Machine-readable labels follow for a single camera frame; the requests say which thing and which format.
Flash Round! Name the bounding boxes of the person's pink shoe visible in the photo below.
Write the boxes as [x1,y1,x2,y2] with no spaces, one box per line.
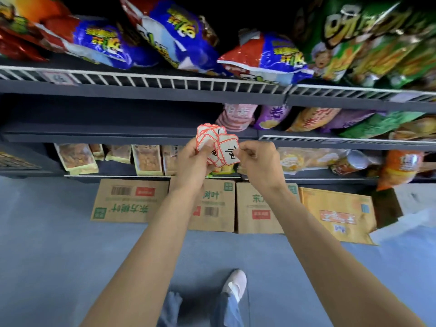
[221,268,248,302]

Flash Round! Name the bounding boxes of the pink striped snack bag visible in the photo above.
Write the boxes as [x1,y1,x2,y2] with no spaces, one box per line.
[215,104,258,133]

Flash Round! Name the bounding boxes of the dark green box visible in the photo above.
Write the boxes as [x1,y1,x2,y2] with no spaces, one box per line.
[370,188,405,229]

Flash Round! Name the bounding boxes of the long white plastic strip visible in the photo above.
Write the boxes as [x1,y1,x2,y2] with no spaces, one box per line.
[369,207,436,246]

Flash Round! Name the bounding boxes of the clear yellow snack packet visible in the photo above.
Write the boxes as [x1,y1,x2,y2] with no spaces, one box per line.
[306,148,349,170]
[277,147,318,175]

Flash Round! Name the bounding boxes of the metal food can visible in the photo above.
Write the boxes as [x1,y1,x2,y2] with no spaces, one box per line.
[329,150,371,177]

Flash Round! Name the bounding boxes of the small green snack bag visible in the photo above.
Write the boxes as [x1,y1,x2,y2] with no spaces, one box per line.
[339,111,426,140]

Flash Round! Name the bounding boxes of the small green potato stick bag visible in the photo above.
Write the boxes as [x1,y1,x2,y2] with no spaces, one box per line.
[347,13,436,89]
[292,0,402,83]

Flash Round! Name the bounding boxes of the dark grey metal shelf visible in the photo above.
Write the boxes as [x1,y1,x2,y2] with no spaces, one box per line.
[0,64,436,186]

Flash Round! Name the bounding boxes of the small yellow snack bag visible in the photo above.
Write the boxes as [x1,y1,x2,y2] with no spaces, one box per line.
[388,115,436,141]

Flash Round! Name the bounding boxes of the green snack packet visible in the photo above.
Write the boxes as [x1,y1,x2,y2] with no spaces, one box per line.
[208,163,238,177]

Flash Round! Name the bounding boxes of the person's right hand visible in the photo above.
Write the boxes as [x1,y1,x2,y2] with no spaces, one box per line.
[235,140,287,202]

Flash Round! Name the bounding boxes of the small orange snack bag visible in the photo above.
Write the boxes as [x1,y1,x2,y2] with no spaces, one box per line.
[286,107,342,133]

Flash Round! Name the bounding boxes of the clear plastic label holder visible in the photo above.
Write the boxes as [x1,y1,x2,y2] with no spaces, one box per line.
[388,90,425,104]
[40,70,81,87]

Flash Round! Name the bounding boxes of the yellow cardboard box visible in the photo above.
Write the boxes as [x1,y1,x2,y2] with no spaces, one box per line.
[298,187,378,246]

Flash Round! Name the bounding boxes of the person's left forearm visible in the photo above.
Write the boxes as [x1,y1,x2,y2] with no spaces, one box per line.
[80,187,205,327]

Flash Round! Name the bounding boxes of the person's dark trousers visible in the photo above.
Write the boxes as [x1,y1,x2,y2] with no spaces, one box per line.
[156,291,245,327]

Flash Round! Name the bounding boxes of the person's right forearm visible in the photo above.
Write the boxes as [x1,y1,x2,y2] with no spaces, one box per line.
[265,186,426,327]

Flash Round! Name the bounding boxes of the blue white red snack bag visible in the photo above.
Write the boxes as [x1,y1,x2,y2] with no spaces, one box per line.
[217,30,315,87]
[118,0,233,78]
[35,16,161,71]

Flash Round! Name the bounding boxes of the small purple snack bag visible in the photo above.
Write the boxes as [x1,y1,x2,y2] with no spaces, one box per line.
[319,109,378,134]
[253,104,292,131]

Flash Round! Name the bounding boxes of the stack of red-bordered price tags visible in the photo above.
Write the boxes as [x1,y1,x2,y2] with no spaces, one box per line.
[196,123,242,168]

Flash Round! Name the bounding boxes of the person's left hand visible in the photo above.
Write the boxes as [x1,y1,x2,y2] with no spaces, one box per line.
[169,138,222,198]

